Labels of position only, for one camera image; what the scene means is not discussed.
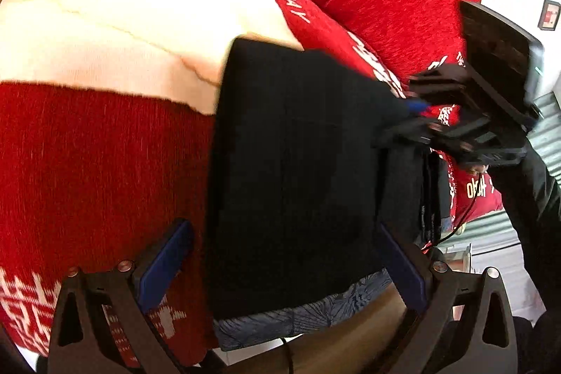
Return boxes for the black pants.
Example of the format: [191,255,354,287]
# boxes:
[205,38,452,320]

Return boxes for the red white printed blanket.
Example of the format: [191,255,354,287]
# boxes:
[0,0,505,368]

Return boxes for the grey leaf patterned sheet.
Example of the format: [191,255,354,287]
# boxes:
[212,269,395,353]

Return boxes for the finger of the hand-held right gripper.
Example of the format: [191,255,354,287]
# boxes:
[372,116,445,148]
[407,64,472,114]

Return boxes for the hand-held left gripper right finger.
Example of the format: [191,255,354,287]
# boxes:
[378,223,519,374]

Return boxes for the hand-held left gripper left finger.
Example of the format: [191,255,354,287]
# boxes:
[47,218,194,374]

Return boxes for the grey ribbed shutter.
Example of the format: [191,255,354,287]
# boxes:
[456,91,561,253]

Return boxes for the red framed wall picture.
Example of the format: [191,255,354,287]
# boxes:
[538,0,561,30]

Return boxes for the black cable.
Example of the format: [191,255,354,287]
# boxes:
[279,336,293,374]
[418,175,480,254]

